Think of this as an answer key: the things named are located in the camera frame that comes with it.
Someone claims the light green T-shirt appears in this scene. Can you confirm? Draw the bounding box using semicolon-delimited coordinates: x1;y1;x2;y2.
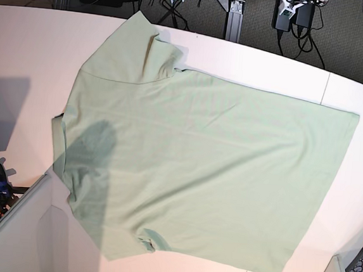
52;13;359;272

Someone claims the grey partition panel left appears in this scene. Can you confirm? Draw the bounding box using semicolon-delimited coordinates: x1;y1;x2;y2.
0;174;69;272

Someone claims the black power brick pair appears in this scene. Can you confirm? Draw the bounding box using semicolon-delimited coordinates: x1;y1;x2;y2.
272;0;315;32

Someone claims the aluminium frame post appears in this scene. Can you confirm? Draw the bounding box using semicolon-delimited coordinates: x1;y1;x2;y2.
217;0;247;43

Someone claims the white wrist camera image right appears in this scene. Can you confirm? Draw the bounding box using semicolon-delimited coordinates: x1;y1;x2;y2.
278;0;309;19

